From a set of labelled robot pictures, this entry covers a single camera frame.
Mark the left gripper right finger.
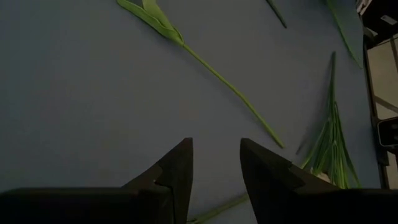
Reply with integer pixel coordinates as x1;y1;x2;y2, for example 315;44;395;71
239;138;398;224

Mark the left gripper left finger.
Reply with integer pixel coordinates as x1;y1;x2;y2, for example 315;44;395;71
0;138;194;224

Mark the white blossom flower spray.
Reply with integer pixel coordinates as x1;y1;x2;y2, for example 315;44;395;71
295;51;363;190

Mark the red artificial flower spray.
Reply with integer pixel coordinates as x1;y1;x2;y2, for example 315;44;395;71
186;192;249;224

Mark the dark artificial tulip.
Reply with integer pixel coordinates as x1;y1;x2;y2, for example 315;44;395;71
116;0;285;149

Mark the black table frame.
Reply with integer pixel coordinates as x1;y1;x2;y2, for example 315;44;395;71
357;0;398;190

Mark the small black table camera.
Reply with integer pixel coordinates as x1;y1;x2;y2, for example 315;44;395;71
376;116;398;149

